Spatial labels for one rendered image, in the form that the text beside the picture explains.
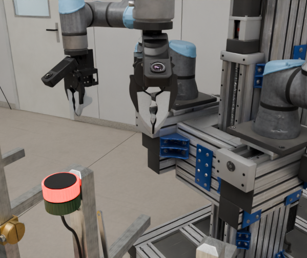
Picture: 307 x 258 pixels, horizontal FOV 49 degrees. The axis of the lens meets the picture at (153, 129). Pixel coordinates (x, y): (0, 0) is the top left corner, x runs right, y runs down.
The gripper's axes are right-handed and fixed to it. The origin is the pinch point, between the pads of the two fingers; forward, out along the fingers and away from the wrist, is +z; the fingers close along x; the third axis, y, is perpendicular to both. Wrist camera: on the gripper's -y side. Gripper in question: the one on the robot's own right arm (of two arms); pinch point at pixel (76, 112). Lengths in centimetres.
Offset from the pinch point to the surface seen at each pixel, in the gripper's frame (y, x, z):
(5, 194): -33.8, -20.2, 6.0
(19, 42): 140, 322, 18
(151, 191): 109, 71, 110
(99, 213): -21.6, -37.7, 9.3
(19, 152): -13.9, 15.2, 14.1
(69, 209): -34, -47, -3
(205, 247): -24, -67, 0
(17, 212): -30.0, -14.7, 15.6
